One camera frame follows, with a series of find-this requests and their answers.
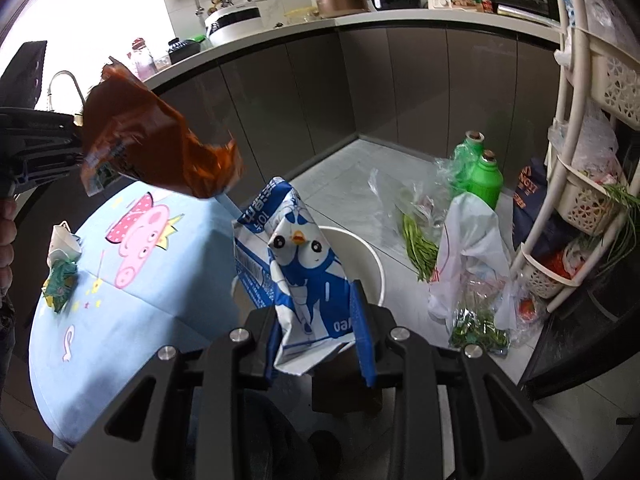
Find orange black snack bag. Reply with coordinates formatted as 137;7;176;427
80;58;243;198

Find blue white penguin bag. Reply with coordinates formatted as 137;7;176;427
233;177;355;376

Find silver green foil wrapper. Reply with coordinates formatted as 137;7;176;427
41;221;82;313

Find chrome kitchen faucet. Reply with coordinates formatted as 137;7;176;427
46;70;85;113

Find white trash bin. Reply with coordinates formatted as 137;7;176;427
320;226;386;306

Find dark kitchen cabinets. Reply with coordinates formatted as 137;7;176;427
154;24;560;203

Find person's left hand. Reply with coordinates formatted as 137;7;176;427
0;198;17;297

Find white plastic shopping bag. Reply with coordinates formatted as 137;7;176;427
427;192;511;326

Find clear bag with green beans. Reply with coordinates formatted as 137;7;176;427
368;158;462;282

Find glass jar with red lid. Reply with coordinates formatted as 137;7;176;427
131;38;156;80

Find blue cartoon pig tablecloth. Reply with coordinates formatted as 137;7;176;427
28;182;241;446

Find dark ceramic pot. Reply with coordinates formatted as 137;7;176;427
167;38;201;65

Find green plastic bottle front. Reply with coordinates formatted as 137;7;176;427
465;150;503;209

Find green plastic bottle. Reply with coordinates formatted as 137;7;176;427
465;150;503;209
451;130;485;196

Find green plastic bottle back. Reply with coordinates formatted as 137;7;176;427
451;130;485;196

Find dark blue paper bag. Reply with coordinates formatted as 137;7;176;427
512;157;555;258

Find white rice cooker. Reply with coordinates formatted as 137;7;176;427
205;4;264;47

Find cream plastic storage rack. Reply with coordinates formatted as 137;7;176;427
511;0;639;312

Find brown cooking pot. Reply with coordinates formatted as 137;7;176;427
316;0;370;18

